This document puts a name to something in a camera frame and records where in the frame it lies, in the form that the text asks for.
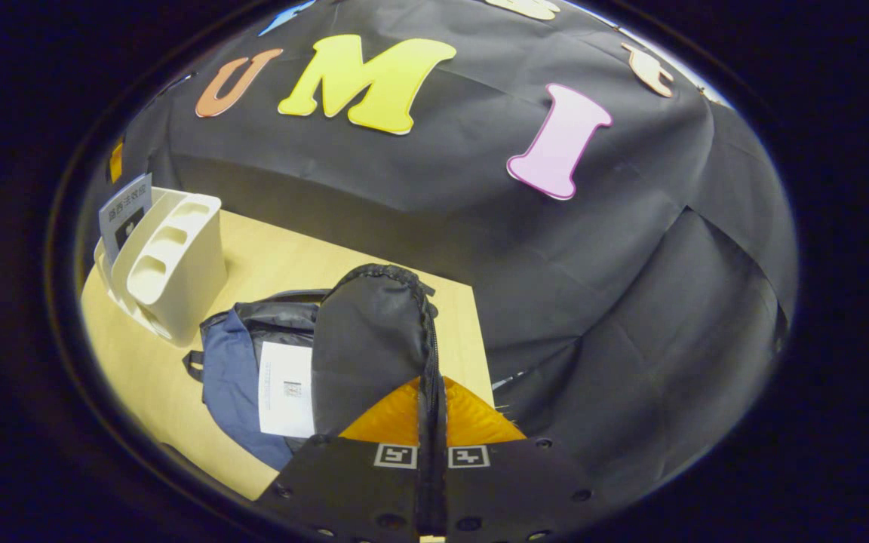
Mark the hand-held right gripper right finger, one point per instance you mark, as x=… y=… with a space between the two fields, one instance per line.
x=510 y=490

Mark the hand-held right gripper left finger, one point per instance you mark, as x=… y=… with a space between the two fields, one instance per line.
x=344 y=490

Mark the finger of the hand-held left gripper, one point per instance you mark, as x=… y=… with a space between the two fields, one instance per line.
x=115 y=162

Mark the pale lavender book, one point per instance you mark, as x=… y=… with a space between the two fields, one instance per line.
x=287 y=392
x=125 y=215

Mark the white plastic bookshelf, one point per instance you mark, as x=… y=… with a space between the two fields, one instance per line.
x=185 y=264

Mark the navy blue schoolbag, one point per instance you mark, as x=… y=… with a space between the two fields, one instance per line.
x=366 y=339

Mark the black backdrop cloth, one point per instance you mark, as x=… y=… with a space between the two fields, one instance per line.
x=631 y=286

